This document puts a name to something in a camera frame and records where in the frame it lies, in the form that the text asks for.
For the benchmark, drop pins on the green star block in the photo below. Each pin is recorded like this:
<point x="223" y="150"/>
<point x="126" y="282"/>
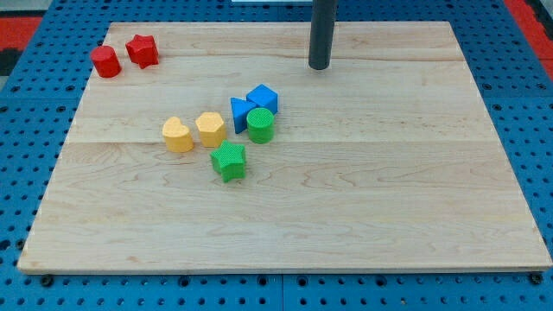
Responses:
<point x="229" y="160"/>

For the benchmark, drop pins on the yellow heart block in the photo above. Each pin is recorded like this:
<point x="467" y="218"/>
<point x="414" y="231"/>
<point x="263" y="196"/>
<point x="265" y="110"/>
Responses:
<point x="177" y="136"/>

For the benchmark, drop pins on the green cylinder block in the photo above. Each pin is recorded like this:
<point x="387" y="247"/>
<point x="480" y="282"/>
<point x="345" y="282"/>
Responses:
<point x="260" y="125"/>

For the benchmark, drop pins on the blue triangle block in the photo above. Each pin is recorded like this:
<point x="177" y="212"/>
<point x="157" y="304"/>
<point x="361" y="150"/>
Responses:
<point x="240" y="109"/>

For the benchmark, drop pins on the yellow hexagon block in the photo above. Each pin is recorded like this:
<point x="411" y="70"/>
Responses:
<point x="212" y="129"/>

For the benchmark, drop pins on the blue cube block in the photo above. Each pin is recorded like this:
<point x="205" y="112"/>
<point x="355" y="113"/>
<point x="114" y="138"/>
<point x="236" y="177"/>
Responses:
<point x="264" y="97"/>

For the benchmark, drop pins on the light wooden board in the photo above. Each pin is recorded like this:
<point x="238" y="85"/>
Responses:
<point x="386" y="162"/>

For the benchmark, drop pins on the red cylinder block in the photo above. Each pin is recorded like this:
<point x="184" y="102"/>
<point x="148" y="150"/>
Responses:
<point x="105" y="61"/>

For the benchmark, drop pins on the red star block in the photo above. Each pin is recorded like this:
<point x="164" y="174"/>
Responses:
<point x="142" y="51"/>

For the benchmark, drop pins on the blue perforated base panel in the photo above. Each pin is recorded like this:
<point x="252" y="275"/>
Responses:
<point x="43" y="91"/>

